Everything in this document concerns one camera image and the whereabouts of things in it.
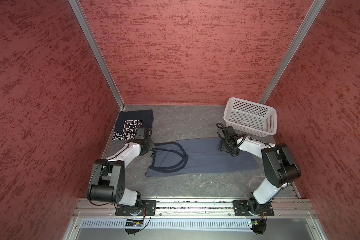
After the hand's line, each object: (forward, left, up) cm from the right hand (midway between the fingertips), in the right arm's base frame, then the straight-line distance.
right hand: (225, 151), depth 96 cm
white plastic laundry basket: (+28, -26, 0) cm, 38 cm away
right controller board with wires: (-40, -8, -1) cm, 41 cm away
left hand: (+1, +49, +4) cm, 49 cm away
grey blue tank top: (-3, +20, +1) cm, 20 cm away
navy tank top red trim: (+23, +67, +5) cm, 71 cm away
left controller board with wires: (-37, +54, -2) cm, 65 cm away
